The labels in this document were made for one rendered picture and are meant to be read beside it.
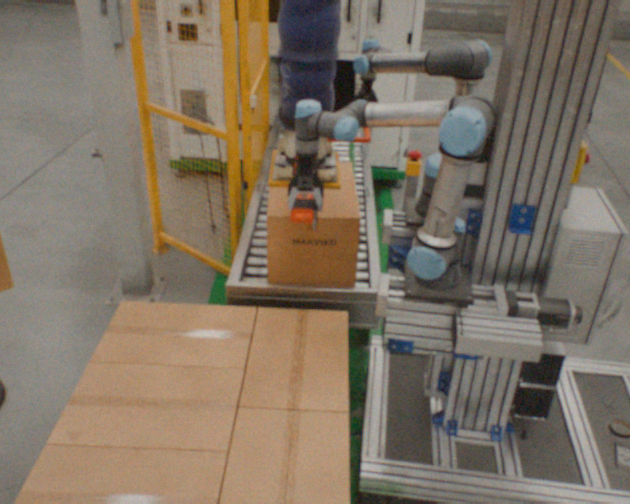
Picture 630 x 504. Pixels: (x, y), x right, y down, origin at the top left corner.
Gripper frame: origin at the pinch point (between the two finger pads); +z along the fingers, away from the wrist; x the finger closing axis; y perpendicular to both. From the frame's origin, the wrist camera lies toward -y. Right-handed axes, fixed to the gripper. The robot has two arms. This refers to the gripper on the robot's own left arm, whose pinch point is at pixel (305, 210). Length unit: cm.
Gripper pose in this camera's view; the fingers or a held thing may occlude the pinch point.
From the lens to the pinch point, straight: 204.2
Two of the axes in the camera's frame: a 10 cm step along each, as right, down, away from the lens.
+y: 0.0, -5.2, 8.6
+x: -10.0, -0.4, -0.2
